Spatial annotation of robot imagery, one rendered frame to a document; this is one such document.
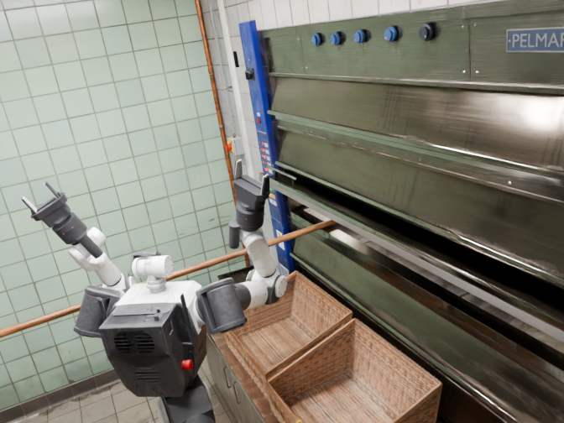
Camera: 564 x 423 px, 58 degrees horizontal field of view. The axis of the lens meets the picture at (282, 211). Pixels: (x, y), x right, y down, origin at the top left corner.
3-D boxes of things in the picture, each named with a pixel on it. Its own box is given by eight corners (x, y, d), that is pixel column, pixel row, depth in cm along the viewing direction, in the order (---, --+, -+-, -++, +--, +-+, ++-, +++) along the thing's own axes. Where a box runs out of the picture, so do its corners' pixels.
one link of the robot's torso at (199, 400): (225, 446, 163) (214, 401, 157) (185, 464, 158) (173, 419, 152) (199, 396, 187) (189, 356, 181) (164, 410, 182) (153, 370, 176)
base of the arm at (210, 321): (256, 321, 161) (240, 326, 151) (221, 334, 165) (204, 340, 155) (240, 275, 164) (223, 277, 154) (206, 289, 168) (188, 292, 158)
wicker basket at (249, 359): (303, 311, 292) (296, 268, 282) (361, 361, 243) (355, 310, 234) (224, 344, 273) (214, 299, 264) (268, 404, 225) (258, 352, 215)
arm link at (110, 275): (113, 249, 188) (134, 277, 203) (86, 258, 188) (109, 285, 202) (115, 272, 181) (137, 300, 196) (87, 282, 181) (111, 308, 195)
